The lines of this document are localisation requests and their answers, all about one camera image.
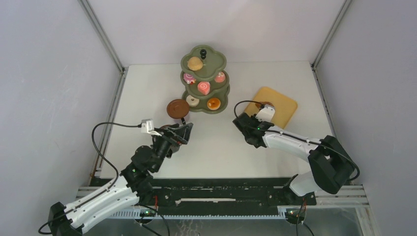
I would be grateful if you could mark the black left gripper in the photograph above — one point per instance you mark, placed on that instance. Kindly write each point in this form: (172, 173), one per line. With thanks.
(176, 135)

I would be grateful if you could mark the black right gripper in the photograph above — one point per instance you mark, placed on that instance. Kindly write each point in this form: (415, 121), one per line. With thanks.
(253, 118)

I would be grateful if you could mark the white glazed donut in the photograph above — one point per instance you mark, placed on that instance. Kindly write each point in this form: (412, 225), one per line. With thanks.
(192, 101)

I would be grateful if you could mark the yellow serving tray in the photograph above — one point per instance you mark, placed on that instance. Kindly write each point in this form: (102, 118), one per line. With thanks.
(284, 106)

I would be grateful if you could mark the orange glazed donut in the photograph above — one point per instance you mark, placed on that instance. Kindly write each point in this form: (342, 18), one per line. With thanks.
(213, 104)

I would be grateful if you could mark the pink swirl cake slice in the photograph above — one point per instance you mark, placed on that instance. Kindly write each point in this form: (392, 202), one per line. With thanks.
(203, 88)

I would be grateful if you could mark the purple swirl cake slice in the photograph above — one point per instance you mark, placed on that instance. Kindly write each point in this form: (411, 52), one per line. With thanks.
(189, 79)

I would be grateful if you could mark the green three-tier dessert stand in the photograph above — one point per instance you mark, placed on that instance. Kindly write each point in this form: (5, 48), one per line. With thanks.
(214, 62)

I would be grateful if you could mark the pink strawberry cake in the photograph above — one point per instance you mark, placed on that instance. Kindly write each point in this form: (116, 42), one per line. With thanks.
(221, 77)

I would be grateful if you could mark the beige round cookie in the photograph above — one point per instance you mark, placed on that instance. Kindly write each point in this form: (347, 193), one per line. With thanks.
(195, 64)

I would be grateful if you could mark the brown croissant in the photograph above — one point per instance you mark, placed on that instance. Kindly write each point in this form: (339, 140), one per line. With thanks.
(263, 104)

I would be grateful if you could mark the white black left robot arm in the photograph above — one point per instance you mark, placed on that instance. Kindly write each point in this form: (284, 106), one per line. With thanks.
(131, 186)

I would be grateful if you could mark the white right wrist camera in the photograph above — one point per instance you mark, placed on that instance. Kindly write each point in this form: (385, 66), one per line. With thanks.
(265, 113)

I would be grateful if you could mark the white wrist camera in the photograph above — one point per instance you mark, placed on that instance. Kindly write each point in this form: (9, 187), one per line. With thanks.
(147, 126)
(265, 113)

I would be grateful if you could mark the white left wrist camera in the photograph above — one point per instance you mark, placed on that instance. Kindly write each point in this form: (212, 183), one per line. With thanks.
(147, 126)

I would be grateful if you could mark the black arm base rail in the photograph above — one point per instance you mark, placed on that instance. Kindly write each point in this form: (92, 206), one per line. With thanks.
(223, 196)

